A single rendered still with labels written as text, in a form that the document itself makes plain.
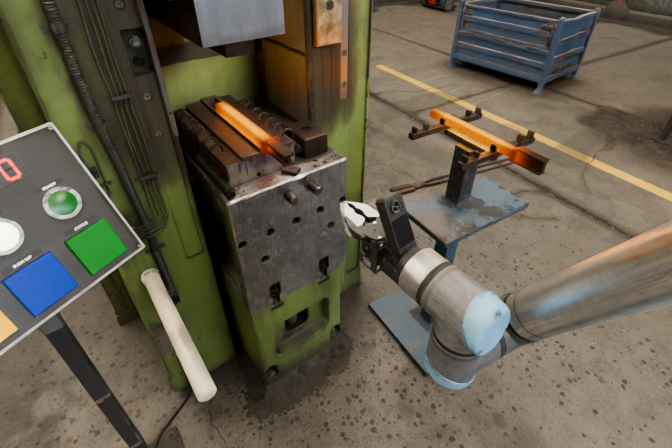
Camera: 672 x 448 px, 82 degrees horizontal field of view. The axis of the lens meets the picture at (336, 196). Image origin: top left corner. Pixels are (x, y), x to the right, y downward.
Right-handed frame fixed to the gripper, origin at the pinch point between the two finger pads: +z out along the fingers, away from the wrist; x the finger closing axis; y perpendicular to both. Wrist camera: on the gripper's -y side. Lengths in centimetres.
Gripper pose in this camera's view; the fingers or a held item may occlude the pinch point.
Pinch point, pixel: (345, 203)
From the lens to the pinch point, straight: 81.1
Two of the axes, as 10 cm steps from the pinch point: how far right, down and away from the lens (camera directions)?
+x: 8.0, -3.5, 4.8
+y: 0.0, 8.1, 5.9
